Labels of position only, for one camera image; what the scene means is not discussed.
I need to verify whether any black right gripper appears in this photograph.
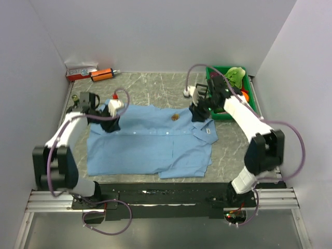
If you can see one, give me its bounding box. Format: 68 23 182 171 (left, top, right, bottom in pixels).
189 95 220 123

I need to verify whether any brown gold brooch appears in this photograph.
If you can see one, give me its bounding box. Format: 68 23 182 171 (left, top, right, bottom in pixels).
171 114 179 121

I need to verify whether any light blue shirt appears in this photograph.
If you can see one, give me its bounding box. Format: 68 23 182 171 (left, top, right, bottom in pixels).
87 105 218 179

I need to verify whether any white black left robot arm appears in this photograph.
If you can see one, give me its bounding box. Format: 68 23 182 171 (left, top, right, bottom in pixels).
32 91 129 209

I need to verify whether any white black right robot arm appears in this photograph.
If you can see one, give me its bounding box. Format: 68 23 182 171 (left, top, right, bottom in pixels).
184 76 285 207

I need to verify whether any green plastic tray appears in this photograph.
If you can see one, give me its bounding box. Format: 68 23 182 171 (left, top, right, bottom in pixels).
211 66 257 120

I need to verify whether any black clear display box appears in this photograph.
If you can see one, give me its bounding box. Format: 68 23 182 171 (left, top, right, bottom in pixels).
196 84 209 99

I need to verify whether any purple toy onion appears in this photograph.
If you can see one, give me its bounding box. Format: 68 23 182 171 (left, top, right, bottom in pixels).
210 72 219 79

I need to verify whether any green glass bottle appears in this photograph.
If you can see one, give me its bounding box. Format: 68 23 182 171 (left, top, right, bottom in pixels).
72 94 79 108

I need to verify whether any orange toy carrot slice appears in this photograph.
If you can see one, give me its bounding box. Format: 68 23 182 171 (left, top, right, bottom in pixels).
242 91 250 102

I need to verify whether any green toy lettuce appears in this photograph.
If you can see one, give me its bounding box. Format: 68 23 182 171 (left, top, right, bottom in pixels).
225 67 246 89

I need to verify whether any orange black tube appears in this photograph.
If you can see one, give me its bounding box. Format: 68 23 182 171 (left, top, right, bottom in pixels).
90 68 121 82

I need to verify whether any red white carton box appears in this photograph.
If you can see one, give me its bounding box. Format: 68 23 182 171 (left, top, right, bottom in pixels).
66 63 99 82

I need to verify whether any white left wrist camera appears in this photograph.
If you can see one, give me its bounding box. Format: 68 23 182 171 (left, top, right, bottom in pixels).
107 99 125 117

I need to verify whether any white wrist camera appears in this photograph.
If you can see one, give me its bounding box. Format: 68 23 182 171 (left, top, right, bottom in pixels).
107 99 125 117
183 86 199 106

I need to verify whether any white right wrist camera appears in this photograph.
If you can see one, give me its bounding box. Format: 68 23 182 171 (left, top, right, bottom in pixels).
183 86 199 106

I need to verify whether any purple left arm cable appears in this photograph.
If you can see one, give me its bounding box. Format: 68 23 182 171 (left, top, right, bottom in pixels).
46 88 130 198

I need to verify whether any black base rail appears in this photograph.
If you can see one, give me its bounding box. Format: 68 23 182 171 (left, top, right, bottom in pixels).
25 181 300 226

